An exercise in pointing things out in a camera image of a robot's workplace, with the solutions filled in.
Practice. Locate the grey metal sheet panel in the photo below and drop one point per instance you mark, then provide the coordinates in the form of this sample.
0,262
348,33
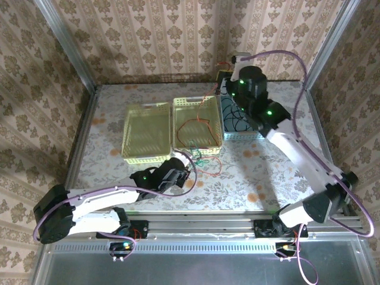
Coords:
193,268

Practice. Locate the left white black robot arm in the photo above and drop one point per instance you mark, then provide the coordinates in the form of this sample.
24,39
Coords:
89,207

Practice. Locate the aluminium corner post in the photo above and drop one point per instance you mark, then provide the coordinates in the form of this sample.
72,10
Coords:
68,50
329,44

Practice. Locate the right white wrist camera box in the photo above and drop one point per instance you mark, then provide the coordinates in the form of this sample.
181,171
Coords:
239,66

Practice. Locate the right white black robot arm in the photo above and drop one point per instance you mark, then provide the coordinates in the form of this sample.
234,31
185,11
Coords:
302,160

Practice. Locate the floral table cloth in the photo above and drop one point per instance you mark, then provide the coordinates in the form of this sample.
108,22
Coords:
237,184

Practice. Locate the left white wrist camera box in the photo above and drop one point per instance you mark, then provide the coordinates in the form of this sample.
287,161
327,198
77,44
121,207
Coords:
184,161

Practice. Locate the blue plastic basket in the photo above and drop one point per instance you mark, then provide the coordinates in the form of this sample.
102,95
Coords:
243,136

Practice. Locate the aluminium table side rail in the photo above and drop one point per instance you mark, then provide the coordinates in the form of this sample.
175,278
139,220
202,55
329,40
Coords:
84,124
317,118

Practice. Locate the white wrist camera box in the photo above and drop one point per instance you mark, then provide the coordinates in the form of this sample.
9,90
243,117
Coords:
239,66
184,161

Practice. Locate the aluminium mounting rail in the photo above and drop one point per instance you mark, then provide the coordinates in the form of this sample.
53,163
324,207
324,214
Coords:
202,227

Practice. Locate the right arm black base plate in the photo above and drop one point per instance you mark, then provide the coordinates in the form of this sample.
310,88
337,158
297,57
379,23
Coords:
262,230

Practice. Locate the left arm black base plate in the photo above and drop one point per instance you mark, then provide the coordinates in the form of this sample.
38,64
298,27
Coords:
141,230

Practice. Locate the pale yellow plastic basket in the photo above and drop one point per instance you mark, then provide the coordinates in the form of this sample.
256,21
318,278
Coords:
145,133
190,139

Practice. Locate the black connector box with lights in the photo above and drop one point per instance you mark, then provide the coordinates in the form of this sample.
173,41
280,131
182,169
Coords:
286,248
121,247

